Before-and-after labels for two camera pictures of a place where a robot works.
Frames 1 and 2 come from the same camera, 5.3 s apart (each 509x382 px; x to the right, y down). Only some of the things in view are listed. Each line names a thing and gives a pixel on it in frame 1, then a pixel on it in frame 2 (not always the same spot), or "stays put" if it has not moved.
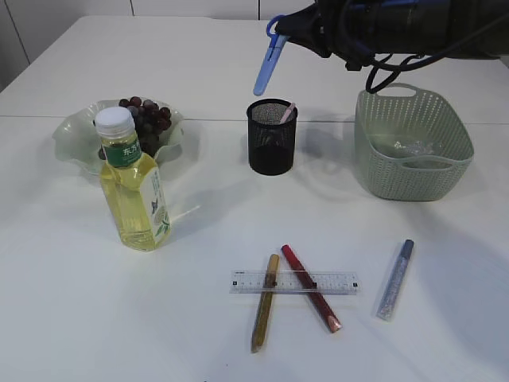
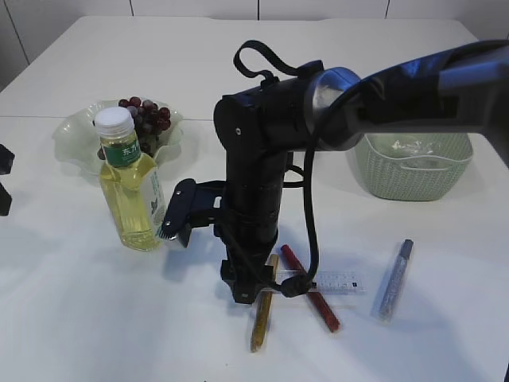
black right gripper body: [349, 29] to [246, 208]
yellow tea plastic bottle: [136, 188] stays put
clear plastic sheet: [417, 147] stays put
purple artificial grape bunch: [149, 121] stays put
